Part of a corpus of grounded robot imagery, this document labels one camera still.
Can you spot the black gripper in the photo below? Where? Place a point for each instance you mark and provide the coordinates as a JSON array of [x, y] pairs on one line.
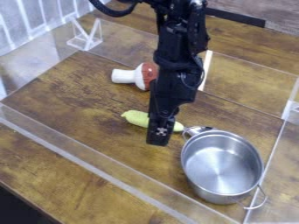
[[179, 77]]

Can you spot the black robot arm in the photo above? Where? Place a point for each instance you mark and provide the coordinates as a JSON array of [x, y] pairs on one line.
[[181, 12]]

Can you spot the toy mushroom brown cap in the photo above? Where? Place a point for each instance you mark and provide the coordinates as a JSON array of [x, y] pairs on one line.
[[140, 76]]

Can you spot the stainless steel pot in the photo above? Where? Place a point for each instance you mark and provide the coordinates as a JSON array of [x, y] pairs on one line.
[[223, 167]]

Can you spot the black bar on table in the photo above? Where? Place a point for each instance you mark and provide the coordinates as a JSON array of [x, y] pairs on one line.
[[236, 17]]

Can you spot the clear acrylic enclosure panel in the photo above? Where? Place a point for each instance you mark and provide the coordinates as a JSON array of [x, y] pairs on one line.
[[77, 160]]

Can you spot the clear acrylic triangle bracket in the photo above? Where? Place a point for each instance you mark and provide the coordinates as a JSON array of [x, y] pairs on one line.
[[85, 40]]

